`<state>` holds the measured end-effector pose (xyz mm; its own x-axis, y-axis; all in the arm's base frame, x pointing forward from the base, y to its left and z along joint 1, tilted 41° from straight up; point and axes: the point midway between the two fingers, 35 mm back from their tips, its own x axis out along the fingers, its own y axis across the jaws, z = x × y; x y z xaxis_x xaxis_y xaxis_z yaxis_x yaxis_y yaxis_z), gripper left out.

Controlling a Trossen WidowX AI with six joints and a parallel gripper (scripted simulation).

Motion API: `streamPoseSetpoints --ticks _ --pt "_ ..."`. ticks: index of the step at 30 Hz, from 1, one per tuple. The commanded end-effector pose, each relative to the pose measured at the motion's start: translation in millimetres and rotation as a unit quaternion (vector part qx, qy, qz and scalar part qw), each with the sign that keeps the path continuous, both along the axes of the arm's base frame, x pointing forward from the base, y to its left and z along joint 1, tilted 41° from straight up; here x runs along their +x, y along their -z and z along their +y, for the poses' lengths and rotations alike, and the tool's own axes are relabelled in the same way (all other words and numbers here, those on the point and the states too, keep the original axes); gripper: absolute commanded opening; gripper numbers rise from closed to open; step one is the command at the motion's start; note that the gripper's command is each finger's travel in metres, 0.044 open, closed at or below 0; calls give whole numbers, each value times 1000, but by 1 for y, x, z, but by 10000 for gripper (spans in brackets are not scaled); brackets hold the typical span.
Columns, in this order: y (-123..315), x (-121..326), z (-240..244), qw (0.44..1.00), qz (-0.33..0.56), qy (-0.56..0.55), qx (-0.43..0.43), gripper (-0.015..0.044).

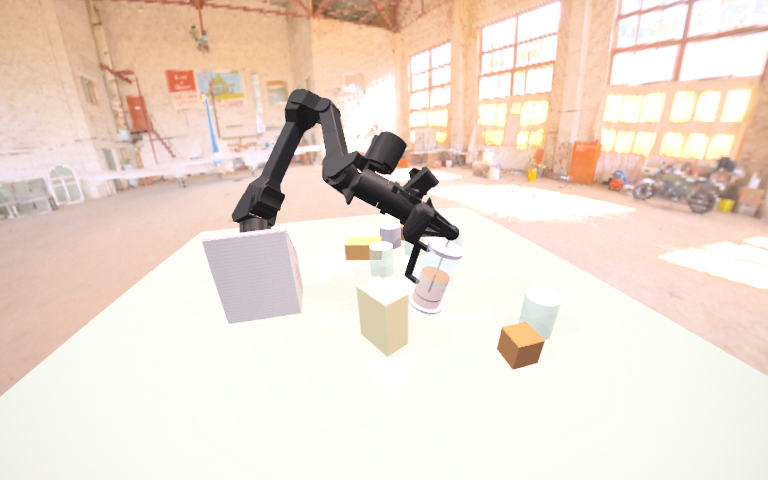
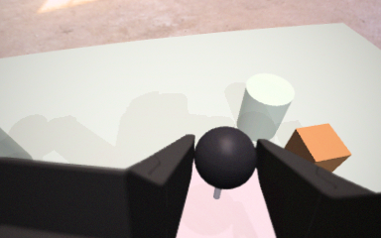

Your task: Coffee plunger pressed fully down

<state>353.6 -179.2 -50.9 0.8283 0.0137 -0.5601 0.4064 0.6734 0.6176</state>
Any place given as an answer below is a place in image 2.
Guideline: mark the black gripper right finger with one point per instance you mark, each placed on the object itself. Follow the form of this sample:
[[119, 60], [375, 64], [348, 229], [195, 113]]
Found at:
[[307, 201]]

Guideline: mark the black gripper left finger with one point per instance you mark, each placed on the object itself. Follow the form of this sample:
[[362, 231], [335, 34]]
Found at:
[[146, 200]]

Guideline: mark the glass french press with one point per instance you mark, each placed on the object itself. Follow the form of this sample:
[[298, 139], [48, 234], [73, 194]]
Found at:
[[224, 198]]

